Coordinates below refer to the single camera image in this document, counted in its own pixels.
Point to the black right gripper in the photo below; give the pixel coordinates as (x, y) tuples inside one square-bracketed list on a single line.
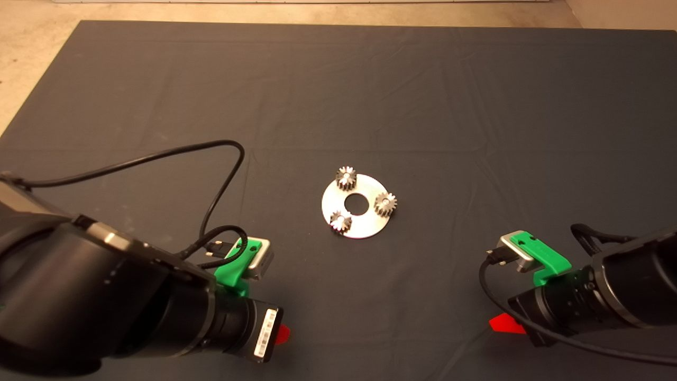
[(555, 312)]

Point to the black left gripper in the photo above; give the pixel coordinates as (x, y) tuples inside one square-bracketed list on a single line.
[(248, 328)]

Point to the small steel planetary gear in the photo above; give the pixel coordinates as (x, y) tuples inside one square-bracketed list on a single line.
[(340, 224), (386, 206), (346, 181)]

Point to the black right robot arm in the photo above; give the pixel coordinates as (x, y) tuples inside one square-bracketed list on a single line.
[(640, 280)]

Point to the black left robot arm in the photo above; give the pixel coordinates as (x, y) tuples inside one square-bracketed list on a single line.
[(79, 286)]

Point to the round metal carrier plate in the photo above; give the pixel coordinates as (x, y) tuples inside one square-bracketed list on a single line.
[(365, 227)]

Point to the dark grey table cloth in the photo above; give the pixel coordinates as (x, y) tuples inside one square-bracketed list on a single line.
[(476, 106)]

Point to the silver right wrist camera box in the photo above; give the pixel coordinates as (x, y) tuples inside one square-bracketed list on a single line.
[(521, 259)]

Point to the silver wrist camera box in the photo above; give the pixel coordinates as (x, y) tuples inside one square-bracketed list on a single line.
[(263, 262), (521, 259)]

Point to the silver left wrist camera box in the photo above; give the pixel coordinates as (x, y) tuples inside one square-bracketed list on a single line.
[(263, 262)]

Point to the green right camera mount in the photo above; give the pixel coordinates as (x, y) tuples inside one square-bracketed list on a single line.
[(545, 259)]

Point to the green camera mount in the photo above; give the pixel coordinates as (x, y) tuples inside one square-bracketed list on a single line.
[(235, 270), (545, 259)]

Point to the green left camera mount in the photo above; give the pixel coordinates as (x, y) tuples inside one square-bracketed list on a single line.
[(235, 270)]

